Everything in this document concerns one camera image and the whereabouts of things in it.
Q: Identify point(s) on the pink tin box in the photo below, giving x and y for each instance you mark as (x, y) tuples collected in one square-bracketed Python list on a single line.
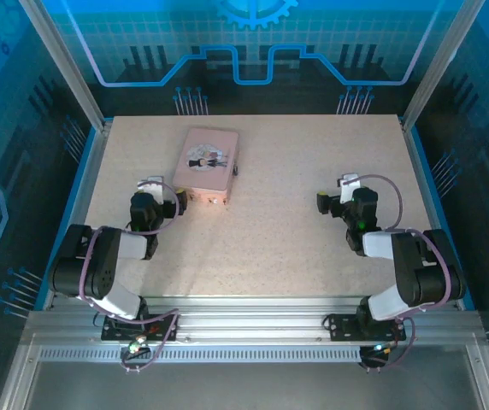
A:
[(206, 145)]

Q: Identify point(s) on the small blue padlock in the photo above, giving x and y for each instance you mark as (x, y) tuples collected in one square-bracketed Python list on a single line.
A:
[(236, 170)]

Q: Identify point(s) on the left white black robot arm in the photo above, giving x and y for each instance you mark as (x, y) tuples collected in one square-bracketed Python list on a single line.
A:
[(99, 265)]

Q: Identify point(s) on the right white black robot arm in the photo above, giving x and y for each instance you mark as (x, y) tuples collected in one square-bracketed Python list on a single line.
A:
[(420, 273)]

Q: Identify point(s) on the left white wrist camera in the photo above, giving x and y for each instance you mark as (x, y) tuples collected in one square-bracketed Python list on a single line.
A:
[(152, 185)]

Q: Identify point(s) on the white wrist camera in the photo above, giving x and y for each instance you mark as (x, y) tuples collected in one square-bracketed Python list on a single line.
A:
[(350, 179), (152, 185)]

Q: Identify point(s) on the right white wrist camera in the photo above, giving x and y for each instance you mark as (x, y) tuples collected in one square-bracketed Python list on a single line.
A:
[(350, 179)]

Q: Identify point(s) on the aluminium side rail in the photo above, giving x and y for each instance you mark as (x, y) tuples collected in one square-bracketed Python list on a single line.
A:
[(423, 171), (80, 213)]

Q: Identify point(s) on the aluminium cross rail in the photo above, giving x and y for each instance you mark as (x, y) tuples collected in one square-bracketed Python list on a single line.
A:
[(249, 320)]

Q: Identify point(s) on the aluminium frame post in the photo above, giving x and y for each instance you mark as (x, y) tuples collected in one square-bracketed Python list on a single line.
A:
[(68, 64), (441, 64)]

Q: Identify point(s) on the grey metal bottom frame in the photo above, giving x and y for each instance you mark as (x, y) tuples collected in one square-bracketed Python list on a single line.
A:
[(249, 384)]

